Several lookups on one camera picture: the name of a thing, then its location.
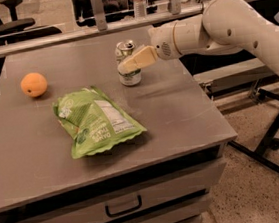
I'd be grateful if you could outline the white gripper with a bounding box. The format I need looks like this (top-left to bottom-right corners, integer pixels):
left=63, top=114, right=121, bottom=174
left=117, top=24, right=177, bottom=74

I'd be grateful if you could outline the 7up soda can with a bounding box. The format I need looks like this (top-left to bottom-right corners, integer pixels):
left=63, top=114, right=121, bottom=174
left=115, top=39, right=142, bottom=87

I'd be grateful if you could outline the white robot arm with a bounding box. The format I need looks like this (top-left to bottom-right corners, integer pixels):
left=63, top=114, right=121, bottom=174
left=117, top=0, right=279, bottom=76

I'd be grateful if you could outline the clear plastic water bottle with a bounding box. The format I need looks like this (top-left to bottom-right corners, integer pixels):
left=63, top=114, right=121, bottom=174
left=133, top=0, right=147, bottom=19

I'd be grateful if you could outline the green chip bag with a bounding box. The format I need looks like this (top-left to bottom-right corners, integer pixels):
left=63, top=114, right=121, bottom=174
left=52, top=86, right=147, bottom=159

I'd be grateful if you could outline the orange fruit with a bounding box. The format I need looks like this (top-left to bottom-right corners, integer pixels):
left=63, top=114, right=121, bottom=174
left=20, top=72, right=48, bottom=98

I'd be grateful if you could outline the black rolling stand base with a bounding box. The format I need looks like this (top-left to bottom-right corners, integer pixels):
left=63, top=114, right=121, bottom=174
left=228, top=89, right=279, bottom=174

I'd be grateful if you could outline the grey drawer with black handle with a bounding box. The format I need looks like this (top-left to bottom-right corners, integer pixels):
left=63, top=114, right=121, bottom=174
left=18, top=158, right=226, bottom=223

